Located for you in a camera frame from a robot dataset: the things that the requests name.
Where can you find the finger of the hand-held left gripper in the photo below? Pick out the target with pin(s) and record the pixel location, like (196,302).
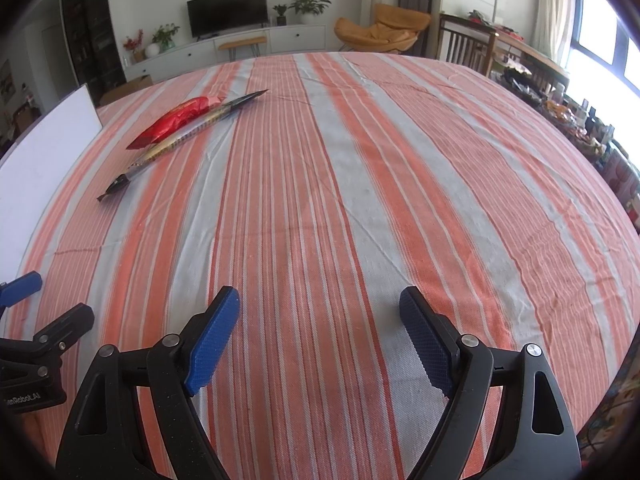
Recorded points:
(22,285)
(60,327)

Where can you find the long black yellow packet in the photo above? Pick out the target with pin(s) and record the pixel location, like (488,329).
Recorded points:
(165,147)

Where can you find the white television cabinet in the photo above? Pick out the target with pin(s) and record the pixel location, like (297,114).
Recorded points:
(300,37)

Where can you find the wooden bench with metal legs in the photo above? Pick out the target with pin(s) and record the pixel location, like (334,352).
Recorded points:
(242,41)

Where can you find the red flower plant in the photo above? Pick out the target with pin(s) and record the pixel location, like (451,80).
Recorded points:
(132,42)

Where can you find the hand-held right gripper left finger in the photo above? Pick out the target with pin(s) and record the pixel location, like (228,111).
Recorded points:
(212,350)

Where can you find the orange striped tablecloth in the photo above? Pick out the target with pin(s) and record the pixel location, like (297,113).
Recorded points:
(350,185)

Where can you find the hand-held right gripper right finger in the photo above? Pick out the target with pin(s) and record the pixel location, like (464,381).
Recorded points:
(430,350)

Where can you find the large leafy potted plant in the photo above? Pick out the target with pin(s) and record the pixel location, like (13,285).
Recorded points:
(307,6)

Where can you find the black television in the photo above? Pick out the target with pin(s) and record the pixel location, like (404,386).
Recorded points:
(225,10)

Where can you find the black framed window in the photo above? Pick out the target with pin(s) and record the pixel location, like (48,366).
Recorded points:
(605,25)

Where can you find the orange lounge chair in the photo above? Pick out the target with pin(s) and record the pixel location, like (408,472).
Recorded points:
(380,30)

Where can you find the white box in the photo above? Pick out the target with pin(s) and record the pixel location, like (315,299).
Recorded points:
(45,160)

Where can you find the dark bookcase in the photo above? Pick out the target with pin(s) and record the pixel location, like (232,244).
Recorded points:
(92,35)

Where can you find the wall picture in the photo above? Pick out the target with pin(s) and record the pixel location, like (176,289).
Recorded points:
(6,82)

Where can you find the green plant in glass vase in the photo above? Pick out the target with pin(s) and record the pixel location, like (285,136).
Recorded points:
(165,34)

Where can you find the small potted plant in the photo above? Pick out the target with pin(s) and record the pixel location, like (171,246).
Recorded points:
(280,12)

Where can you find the row of assorted goods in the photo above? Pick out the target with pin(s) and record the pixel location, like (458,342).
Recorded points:
(575,120)

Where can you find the dark wooden chair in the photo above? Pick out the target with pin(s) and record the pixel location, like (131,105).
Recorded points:
(465,45)

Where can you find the white sheer curtain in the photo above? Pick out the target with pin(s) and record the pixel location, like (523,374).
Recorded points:
(550,10)

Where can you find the white round vase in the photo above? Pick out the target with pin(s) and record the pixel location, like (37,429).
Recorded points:
(152,50)

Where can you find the cardboard box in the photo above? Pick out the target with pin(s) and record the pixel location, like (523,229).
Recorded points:
(135,82)

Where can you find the red snack packet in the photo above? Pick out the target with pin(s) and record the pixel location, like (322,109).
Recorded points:
(175,120)

